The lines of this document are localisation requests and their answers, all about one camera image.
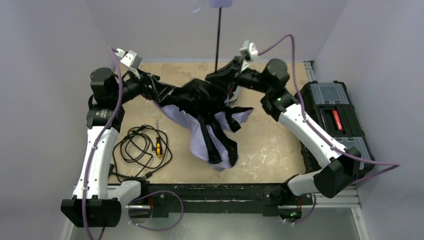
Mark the lilac black folding umbrella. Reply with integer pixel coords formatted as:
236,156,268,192
153,0,255,172

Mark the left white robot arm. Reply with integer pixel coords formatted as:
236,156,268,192
60,67,175,228

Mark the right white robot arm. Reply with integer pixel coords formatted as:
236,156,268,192
205,56,362,199

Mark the yellow black screwdriver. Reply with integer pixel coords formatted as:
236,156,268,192
155,120,163,158

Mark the black plastic toolbox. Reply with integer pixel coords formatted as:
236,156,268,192
300,81,375,161

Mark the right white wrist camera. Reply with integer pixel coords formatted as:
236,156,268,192
239,40,259,63

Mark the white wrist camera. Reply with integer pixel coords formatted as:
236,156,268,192
239,40,259,63
115,48,143,79

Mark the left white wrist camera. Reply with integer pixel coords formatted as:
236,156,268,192
115,48,143,79

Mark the black coiled cable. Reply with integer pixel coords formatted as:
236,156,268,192
107,124,173,181

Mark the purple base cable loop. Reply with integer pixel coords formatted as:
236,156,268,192
127,190,184,232

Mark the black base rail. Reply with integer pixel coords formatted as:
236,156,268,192
127,183,313,219

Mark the aluminium frame rail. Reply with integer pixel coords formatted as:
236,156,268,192
128,183,360,213

